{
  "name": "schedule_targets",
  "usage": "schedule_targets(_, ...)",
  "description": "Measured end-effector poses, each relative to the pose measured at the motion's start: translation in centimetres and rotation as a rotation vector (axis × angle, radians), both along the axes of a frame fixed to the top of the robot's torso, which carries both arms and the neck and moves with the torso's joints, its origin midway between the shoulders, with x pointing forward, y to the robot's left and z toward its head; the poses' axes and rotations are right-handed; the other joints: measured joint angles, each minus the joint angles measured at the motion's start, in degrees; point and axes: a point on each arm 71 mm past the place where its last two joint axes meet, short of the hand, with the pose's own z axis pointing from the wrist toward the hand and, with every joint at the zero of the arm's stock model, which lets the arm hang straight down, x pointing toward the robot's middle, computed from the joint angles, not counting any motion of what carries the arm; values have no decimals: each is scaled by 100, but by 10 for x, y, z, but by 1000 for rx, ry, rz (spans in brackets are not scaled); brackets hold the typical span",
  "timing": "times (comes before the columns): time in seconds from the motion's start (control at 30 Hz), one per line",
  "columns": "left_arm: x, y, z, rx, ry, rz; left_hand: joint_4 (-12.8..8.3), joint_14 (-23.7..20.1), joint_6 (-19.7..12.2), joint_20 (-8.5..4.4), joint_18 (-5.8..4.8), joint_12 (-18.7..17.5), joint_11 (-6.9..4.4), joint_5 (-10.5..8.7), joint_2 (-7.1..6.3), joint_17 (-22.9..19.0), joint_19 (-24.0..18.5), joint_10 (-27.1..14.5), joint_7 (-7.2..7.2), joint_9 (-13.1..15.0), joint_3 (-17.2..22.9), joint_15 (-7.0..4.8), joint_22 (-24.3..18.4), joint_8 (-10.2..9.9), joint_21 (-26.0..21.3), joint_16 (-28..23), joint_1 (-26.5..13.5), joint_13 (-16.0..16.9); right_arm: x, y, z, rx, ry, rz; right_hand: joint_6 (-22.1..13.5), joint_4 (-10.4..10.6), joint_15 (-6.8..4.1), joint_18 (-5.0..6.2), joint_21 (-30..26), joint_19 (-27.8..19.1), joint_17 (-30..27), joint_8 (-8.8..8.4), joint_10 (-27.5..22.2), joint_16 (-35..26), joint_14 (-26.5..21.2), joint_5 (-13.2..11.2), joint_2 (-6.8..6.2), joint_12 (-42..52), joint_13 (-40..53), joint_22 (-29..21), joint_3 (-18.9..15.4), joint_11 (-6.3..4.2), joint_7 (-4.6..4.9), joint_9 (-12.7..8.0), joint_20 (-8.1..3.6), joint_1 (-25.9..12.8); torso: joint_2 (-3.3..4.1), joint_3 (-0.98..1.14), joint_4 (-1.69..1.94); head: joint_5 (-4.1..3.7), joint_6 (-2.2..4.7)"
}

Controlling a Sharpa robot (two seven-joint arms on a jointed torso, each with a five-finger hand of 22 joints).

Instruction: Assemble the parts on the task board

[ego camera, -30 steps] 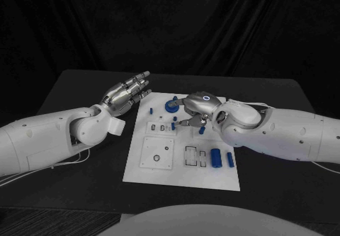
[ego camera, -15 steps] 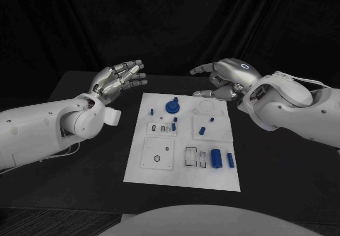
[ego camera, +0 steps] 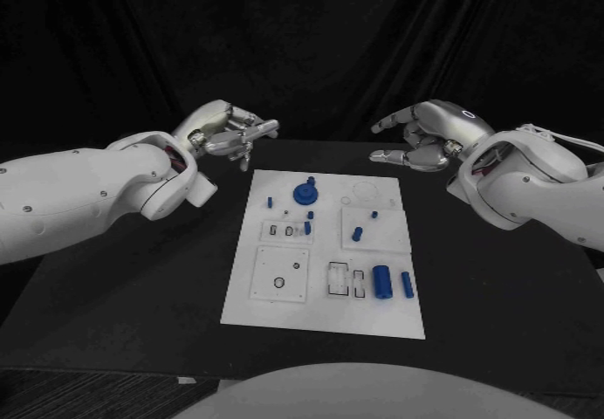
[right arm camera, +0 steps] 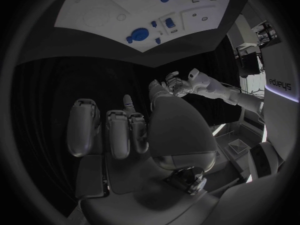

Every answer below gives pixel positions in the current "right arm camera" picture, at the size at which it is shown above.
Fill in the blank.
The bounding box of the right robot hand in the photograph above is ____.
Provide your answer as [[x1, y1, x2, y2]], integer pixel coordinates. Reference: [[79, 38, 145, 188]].
[[66, 79, 227, 225]]

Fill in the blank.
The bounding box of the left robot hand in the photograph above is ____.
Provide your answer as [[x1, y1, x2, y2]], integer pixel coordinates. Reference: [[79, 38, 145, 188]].
[[164, 70, 196, 98]]

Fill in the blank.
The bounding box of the white task board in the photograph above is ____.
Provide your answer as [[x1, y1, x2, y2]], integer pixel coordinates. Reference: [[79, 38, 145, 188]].
[[53, 0, 236, 54]]

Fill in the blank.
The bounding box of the white perforated box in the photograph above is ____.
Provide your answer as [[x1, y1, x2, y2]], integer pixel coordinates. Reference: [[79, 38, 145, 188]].
[[223, 138, 250, 161]]

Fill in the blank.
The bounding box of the blue block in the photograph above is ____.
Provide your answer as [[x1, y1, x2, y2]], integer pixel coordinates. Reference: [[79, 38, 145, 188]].
[[164, 17, 177, 29]]

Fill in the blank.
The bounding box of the blue gear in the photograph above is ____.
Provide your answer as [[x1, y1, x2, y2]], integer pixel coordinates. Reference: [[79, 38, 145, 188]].
[[130, 27, 150, 42]]

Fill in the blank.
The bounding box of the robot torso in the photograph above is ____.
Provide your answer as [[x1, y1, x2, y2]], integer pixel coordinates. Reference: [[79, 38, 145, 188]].
[[258, 18, 300, 163]]

